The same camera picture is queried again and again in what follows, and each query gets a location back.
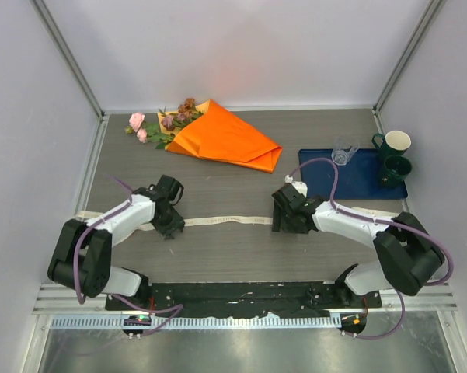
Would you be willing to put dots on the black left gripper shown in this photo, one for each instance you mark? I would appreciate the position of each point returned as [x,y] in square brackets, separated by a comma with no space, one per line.
[166,230]

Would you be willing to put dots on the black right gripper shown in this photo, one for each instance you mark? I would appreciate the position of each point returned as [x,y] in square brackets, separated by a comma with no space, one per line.
[280,222]

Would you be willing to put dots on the cream printed ribbon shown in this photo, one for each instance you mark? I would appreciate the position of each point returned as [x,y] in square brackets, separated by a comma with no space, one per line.
[244,220]

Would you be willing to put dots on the pink fake flower stem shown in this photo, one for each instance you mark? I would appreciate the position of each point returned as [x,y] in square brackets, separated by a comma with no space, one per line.
[171,121]
[147,132]

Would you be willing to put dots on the orange wrapping paper sheet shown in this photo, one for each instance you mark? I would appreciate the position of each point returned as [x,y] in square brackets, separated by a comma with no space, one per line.
[219,135]

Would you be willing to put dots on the orange fake flower stem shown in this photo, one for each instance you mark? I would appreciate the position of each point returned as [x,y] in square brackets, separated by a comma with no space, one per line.
[188,107]

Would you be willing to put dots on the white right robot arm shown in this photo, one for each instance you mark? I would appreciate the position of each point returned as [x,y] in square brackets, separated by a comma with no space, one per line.
[407,259]

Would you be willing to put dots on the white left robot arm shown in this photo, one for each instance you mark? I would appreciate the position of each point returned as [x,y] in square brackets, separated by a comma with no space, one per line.
[82,258]

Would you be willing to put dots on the blue plastic tray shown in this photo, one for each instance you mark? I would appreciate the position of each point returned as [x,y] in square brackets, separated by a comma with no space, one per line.
[358,179]

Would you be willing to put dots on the clear plastic cup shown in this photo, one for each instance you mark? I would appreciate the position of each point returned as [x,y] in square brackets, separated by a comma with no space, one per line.
[344,149]

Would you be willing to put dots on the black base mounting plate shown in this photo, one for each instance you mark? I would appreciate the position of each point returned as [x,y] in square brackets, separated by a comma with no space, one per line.
[246,300]

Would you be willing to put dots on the dark green mug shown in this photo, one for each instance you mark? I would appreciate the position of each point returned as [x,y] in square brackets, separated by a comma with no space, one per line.
[394,170]

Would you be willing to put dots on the green mug white interior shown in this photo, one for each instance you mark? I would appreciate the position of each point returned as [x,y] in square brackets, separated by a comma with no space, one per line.
[393,143]

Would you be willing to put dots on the aluminium front rail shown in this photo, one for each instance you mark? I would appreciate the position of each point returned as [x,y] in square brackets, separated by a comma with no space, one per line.
[66,313]

